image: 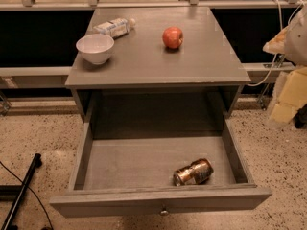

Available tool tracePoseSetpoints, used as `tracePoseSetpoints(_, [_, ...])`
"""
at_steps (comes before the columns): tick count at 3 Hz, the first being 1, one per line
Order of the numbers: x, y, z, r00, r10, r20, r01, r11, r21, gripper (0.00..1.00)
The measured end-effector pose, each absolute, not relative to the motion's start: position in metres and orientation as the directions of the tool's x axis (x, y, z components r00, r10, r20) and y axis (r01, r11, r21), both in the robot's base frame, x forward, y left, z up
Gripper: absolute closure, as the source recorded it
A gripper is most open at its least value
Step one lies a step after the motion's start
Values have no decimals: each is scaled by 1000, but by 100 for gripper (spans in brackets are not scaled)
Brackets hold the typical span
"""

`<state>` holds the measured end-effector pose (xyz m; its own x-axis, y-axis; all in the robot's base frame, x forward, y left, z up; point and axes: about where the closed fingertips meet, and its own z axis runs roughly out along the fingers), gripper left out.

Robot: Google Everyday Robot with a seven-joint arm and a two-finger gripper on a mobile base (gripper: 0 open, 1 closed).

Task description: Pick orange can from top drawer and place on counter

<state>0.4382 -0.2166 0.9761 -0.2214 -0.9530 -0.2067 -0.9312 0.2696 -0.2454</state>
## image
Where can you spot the red apple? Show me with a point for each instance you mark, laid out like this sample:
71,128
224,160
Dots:
172,37

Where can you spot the white ceramic bowl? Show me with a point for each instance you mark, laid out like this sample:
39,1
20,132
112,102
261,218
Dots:
96,48

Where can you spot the orange metal can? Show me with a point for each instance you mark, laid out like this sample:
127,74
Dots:
194,174

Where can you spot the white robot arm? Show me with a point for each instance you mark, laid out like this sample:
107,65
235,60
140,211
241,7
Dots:
292,40

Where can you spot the grey open top drawer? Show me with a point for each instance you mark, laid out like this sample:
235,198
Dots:
132,144

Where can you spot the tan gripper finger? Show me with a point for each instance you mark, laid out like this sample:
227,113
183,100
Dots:
277,44

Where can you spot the black metal stand leg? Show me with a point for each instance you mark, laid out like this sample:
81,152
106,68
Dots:
21,191

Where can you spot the silver drawer knob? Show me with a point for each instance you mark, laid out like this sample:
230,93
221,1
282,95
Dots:
164,212

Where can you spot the clear plastic water bottle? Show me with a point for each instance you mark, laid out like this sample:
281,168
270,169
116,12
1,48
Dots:
116,28

